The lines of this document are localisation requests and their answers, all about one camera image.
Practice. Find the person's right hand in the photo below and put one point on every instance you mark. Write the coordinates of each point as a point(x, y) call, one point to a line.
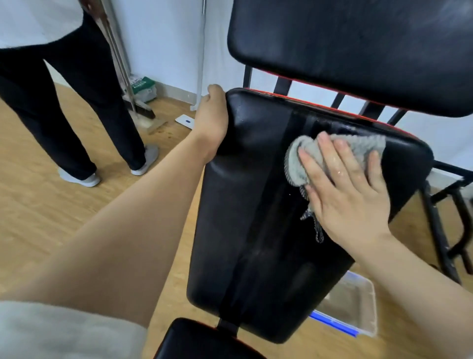
point(351, 207)

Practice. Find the person's left hand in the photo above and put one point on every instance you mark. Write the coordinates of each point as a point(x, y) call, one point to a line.
point(210, 125)

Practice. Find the grey cleaning cloth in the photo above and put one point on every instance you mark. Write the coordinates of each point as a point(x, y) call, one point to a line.
point(360, 144)

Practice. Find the black padded weight bench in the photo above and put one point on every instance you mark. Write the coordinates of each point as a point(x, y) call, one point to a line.
point(251, 185)

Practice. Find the clear plastic container blue clips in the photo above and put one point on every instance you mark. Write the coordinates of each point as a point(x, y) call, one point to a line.
point(351, 299)

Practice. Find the person's right forearm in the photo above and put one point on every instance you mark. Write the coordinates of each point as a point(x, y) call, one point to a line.
point(414, 288)

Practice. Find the person's left forearm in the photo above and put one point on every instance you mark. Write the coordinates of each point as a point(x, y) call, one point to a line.
point(122, 240)

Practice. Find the white flat mop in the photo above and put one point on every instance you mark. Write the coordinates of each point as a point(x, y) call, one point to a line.
point(184, 121)

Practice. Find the beige dustpan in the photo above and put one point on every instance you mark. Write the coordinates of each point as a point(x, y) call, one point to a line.
point(151, 125)

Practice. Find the green and white packet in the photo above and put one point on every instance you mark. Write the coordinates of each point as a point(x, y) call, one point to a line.
point(144, 87)

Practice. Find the black pull-up station frame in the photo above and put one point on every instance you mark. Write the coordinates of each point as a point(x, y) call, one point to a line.
point(247, 77)
point(439, 229)

